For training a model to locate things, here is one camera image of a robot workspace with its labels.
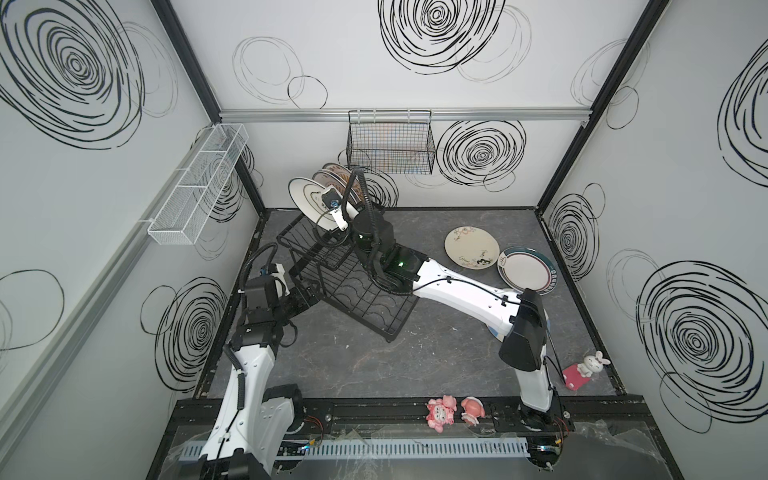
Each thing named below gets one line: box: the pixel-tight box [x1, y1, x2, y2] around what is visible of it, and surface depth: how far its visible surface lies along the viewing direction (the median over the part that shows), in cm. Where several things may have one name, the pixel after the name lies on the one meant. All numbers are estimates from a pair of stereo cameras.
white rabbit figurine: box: [577, 350, 611, 378], surface depth 77 cm
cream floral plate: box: [444, 226, 500, 270], surface depth 108 cm
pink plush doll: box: [426, 394, 457, 433], surface depth 74 cm
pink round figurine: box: [461, 396, 485, 427], surface depth 75 cm
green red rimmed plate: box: [497, 246, 558, 296], surface depth 105 cm
